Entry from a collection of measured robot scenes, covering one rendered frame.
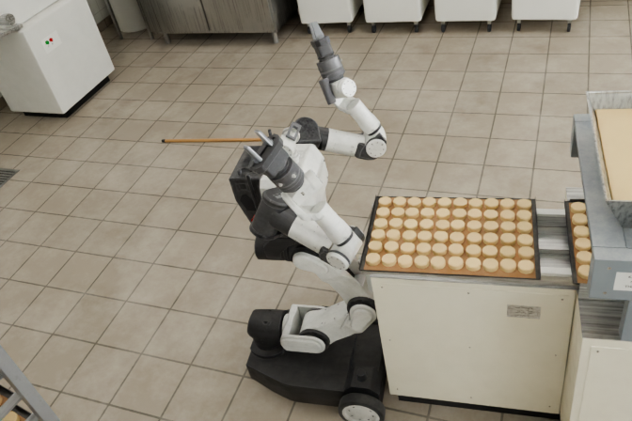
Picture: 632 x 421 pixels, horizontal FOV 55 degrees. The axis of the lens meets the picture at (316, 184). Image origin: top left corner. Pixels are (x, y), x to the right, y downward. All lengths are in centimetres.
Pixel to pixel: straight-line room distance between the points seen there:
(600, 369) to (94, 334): 255
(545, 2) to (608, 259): 386
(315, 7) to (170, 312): 338
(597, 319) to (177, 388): 197
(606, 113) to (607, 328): 69
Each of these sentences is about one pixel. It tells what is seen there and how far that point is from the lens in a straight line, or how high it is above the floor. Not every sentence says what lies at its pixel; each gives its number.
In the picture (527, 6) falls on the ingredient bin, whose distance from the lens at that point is 550.
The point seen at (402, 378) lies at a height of 22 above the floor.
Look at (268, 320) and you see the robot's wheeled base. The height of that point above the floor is 35.
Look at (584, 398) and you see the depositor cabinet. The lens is 234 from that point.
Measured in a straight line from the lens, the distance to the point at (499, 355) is 249.
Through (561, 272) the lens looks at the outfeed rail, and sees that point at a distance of 215.
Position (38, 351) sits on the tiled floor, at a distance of 374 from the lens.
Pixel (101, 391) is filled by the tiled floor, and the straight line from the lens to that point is 337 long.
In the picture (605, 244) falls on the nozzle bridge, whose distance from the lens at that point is 186.
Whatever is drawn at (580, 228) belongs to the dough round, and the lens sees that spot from 228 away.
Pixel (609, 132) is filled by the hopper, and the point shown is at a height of 127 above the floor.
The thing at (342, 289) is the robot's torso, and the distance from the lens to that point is 249.
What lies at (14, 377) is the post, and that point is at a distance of 160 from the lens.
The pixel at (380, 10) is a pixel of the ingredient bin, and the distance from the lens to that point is 570.
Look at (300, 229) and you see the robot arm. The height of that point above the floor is 117.
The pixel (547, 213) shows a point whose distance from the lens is 235.
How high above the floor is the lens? 246
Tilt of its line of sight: 38 degrees down
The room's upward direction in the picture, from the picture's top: 12 degrees counter-clockwise
